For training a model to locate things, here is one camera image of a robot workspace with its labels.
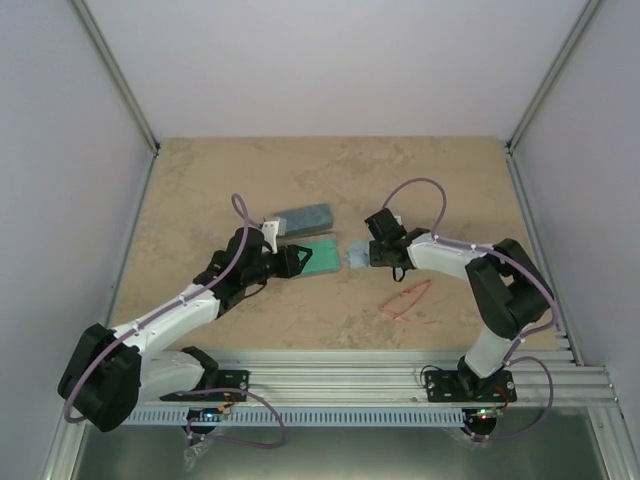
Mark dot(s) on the light blue cleaning cloth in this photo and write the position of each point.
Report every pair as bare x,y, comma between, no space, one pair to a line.
357,256

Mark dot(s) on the left circuit board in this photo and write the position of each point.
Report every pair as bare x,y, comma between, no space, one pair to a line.
209,415

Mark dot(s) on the blue glasses case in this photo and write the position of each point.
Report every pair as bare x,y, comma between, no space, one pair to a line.
306,220

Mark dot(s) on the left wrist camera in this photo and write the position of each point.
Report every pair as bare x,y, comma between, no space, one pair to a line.
272,230

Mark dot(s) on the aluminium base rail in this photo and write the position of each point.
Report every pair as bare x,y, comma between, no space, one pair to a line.
391,377

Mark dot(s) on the aluminium frame post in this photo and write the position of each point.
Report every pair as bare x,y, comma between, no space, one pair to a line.
576,34
105,54

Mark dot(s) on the slotted cable duct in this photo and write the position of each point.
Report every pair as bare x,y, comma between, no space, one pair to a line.
256,416

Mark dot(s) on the red transparent glasses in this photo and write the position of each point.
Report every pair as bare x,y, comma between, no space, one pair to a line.
402,306

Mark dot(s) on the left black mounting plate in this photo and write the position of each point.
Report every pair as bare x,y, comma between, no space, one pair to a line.
233,383

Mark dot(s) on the circuit board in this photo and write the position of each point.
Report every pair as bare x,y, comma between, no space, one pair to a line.
483,414
209,415

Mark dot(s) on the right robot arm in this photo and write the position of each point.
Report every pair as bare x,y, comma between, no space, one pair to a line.
513,299

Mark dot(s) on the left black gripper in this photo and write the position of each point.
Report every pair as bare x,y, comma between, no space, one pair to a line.
290,265

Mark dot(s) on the grey glasses case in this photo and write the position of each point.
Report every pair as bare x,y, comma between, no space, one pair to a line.
325,257

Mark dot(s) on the left aluminium frame post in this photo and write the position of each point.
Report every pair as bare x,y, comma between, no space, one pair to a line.
105,54

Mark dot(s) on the right circuit board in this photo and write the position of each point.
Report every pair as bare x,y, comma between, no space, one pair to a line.
483,414

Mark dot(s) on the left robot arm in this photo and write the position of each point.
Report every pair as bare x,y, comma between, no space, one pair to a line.
112,370

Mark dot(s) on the right aluminium frame post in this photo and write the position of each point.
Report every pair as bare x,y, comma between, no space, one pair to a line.
576,34

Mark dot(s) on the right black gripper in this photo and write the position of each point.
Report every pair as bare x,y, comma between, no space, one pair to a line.
376,260

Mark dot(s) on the black mounting plate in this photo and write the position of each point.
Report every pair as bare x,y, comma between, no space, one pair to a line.
452,386
233,383

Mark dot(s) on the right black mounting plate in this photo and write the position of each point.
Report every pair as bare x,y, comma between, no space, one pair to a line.
452,386

